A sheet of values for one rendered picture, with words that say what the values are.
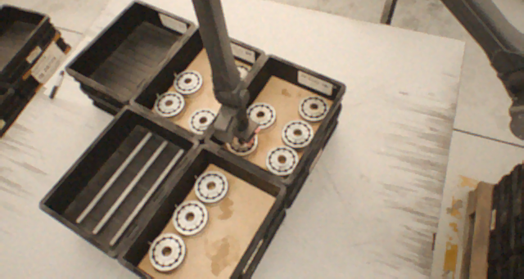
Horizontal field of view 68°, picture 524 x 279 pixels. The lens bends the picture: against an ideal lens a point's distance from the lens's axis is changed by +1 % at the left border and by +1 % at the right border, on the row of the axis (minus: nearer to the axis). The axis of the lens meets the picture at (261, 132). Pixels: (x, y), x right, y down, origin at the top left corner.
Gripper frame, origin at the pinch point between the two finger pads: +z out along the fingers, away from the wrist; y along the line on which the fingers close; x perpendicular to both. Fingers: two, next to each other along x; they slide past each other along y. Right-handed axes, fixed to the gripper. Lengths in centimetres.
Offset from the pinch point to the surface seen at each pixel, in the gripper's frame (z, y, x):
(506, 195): 58, 89, 64
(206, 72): 4.3, -29.5, 16.4
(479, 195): 72, 82, 65
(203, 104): 4.3, -21.4, 4.8
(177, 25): -2, -50, 25
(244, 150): 1.2, 2.9, -2.9
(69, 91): 18, -80, -15
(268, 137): 4.0, 5.4, 6.4
